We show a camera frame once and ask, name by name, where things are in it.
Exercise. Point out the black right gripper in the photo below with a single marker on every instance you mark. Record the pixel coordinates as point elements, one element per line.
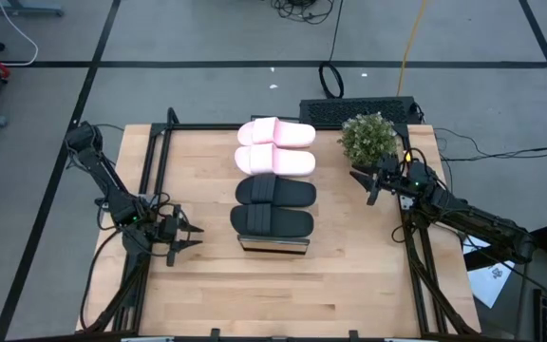
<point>390,175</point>

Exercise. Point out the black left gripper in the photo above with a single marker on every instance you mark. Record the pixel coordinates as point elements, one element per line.
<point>169,233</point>

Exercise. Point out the black slide sandal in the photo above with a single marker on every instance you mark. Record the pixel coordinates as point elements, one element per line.
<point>288,222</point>
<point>292,191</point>

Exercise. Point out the pink slide sandal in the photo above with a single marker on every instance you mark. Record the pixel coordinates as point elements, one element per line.
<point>288,162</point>
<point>288,135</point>

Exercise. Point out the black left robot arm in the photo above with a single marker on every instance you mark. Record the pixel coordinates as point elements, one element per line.
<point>102,176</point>

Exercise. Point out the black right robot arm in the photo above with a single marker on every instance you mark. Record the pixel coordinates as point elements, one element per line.
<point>482,223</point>

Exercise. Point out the small green potted plant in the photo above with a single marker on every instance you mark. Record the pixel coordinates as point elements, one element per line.
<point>368,140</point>

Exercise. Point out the black table edge clamp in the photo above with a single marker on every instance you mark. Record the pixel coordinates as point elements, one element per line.
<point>215,334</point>
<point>354,335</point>

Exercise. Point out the black desk beam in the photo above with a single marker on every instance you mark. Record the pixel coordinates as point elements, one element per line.
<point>480,260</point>

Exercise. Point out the white paper sheet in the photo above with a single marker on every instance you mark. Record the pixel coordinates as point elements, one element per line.
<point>489,282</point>

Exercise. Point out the wooden shelf with black frame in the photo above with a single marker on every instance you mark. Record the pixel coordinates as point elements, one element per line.
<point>273,246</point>

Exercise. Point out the black metal table frame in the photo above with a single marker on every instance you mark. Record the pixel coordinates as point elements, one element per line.
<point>207,127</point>

